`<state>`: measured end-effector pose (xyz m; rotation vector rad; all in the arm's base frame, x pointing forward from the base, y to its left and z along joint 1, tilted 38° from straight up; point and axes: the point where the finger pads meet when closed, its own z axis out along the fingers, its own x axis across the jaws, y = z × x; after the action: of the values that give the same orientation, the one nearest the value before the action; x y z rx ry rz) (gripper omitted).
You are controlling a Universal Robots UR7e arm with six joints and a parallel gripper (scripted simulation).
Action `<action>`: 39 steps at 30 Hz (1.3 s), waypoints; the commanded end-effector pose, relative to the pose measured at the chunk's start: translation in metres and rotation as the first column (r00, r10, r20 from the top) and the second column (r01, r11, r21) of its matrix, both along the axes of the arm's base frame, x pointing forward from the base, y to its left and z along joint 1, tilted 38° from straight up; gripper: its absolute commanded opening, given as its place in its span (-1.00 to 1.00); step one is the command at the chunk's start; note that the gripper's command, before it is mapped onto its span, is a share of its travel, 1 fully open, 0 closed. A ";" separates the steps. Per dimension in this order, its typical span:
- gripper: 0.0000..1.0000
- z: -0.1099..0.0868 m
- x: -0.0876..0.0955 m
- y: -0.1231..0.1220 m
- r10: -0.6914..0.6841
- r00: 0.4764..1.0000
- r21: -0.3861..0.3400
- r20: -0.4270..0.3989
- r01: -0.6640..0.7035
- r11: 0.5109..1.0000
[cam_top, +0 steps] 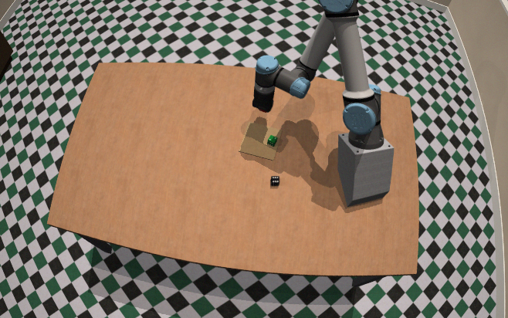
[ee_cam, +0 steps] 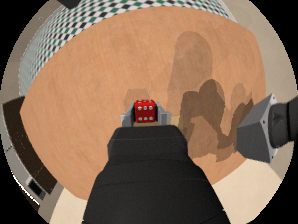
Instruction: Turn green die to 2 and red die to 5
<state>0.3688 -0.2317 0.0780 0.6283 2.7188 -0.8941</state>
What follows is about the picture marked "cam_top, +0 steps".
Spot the tan square mat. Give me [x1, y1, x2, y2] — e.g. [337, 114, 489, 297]
[239, 122, 282, 161]

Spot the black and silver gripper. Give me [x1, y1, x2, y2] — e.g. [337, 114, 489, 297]
[252, 81, 275, 113]

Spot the green die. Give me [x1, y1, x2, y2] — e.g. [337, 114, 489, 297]
[267, 135, 277, 147]

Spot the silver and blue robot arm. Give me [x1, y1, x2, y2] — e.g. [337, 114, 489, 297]
[255, 0, 384, 150]

